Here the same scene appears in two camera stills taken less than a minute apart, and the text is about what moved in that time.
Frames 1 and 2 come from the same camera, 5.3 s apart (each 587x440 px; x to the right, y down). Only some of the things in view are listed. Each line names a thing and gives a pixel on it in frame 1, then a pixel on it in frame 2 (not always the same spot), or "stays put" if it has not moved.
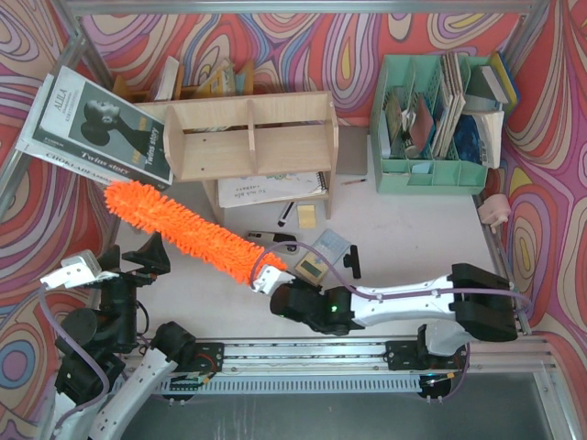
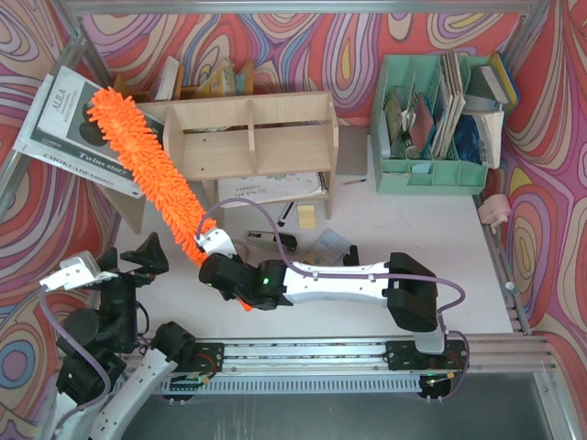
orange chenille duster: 146,210 to 167,195
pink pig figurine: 495,210 stays put
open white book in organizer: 490,125 stays put
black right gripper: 284,300 to 213,269
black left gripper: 129,277 stays put
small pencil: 353,181 stays put
